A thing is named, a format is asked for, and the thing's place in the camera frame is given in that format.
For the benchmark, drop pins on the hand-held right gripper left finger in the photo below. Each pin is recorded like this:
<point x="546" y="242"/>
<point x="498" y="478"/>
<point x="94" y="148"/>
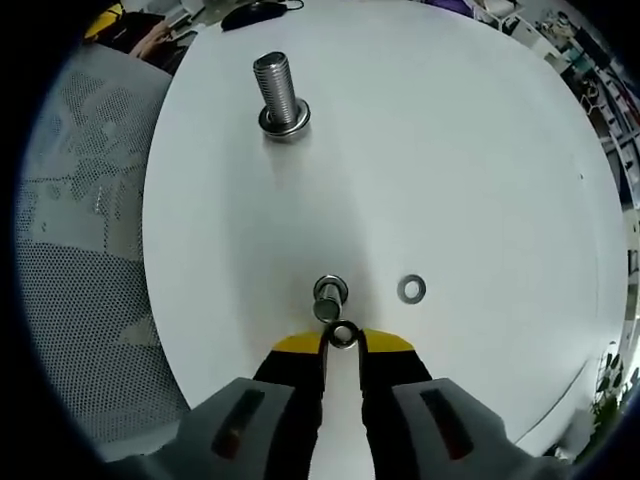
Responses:
<point x="280" y="395"/>

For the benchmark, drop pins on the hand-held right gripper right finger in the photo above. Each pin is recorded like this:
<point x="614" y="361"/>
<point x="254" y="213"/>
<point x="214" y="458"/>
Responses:
<point x="400" y="390"/>

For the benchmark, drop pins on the small threaded stud bolt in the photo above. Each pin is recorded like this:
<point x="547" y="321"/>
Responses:
<point x="327" y="302"/>

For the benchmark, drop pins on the large threaded stud bolt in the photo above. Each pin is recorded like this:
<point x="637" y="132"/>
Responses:
<point x="275" y="85"/>

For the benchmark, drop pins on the person's left hand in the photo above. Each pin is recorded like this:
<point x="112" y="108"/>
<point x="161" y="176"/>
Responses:
<point x="152" y="42"/>

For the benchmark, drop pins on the black computer mouse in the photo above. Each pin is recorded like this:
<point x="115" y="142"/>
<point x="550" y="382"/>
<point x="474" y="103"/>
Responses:
<point x="252" y="15"/>

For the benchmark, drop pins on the green potted plant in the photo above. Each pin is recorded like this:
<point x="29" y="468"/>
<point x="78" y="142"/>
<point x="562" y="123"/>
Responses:
<point x="610" y="385"/>

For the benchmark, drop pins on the grey mesh office chair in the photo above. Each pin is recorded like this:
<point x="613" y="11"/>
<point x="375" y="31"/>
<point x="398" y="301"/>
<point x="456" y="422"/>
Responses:
<point x="80" y="250"/>

